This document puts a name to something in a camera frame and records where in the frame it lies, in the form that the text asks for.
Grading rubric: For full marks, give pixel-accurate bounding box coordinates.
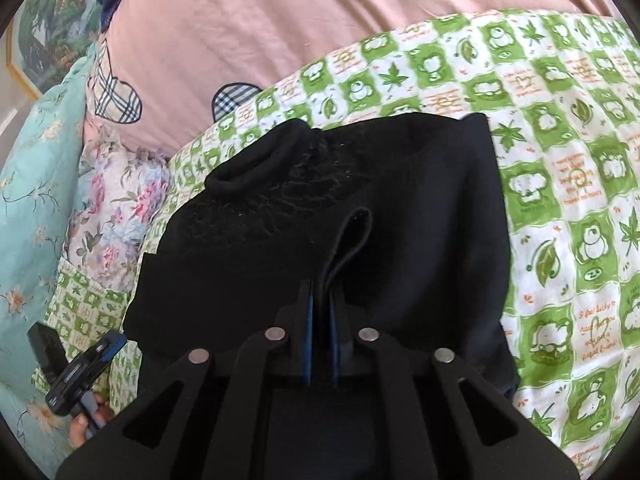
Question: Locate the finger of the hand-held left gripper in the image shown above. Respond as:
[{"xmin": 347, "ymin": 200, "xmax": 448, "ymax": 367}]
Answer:
[{"xmin": 75, "ymin": 332, "xmax": 126, "ymax": 368}]

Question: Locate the teal floral pillow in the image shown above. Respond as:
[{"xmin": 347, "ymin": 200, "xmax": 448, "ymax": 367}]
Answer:
[{"xmin": 0, "ymin": 42, "xmax": 101, "ymax": 466}]

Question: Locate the pink quilt with plaid hearts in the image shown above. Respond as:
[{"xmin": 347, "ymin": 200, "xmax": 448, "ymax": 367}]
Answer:
[{"xmin": 82, "ymin": 0, "xmax": 626, "ymax": 161}]

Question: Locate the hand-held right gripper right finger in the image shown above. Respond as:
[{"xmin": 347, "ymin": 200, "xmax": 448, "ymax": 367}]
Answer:
[{"xmin": 329, "ymin": 286, "xmax": 583, "ymax": 480}]

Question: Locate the green printed bed sheet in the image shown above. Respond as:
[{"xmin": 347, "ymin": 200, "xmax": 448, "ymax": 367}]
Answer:
[{"xmin": 32, "ymin": 7, "xmax": 640, "ymax": 480}]

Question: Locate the pastel floral pillow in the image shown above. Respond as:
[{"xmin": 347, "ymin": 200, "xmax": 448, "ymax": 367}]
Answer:
[{"xmin": 62, "ymin": 125, "xmax": 173, "ymax": 293}]

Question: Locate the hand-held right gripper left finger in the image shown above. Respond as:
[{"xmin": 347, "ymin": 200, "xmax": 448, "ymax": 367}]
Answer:
[{"xmin": 55, "ymin": 279, "xmax": 316, "ymax": 480}]

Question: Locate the framed landscape picture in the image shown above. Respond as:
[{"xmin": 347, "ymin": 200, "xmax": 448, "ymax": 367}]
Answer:
[{"xmin": 7, "ymin": 0, "xmax": 101, "ymax": 101}]

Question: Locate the black garment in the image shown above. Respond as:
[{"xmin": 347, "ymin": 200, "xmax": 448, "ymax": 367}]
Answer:
[{"xmin": 122, "ymin": 112, "xmax": 521, "ymax": 401}]

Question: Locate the person's left hand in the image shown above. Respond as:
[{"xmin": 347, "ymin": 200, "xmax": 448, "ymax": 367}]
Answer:
[{"xmin": 69, "ymin": 392, "xmax": 117, "ymax": 450}]

